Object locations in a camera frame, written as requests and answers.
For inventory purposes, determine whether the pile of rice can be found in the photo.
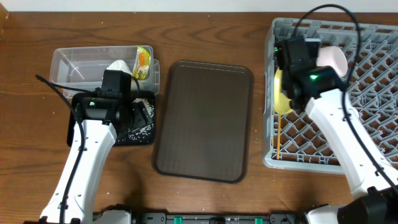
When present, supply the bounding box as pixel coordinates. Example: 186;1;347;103
127;98;155;145

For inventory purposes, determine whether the yellow plate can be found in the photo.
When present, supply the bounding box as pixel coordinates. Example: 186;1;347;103
274;68;293;115

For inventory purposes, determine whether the wooden chopstick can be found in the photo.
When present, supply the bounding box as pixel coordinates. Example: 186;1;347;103
276;114;282;160

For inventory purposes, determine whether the white pink bowl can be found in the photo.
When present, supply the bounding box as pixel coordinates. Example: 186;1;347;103
317;46;348;78

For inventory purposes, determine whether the green yellow snack wrapper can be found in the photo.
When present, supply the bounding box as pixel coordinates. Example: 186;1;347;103
132;46;151;80

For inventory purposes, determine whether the white tissue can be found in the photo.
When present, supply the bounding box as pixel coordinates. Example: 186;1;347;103
106;60;132;75

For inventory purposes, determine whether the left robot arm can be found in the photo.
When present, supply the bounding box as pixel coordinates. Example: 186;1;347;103
38;96;155;224

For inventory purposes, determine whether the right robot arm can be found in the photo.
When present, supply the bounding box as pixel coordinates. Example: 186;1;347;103
275;66;397;223

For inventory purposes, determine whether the grey dishwasher rack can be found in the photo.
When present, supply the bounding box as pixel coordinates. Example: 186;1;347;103
262;18;397;174

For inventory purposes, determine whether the black plastic bin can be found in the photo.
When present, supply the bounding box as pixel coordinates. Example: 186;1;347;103
67;89;155;148

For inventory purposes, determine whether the clear plastic bin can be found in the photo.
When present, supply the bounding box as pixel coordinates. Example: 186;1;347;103
49;45;160;99

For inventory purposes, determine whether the dark brown tray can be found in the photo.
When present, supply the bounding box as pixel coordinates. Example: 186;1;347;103
152;60;254;184

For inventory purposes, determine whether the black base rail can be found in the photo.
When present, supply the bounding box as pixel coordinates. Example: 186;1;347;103
93;203;312;224

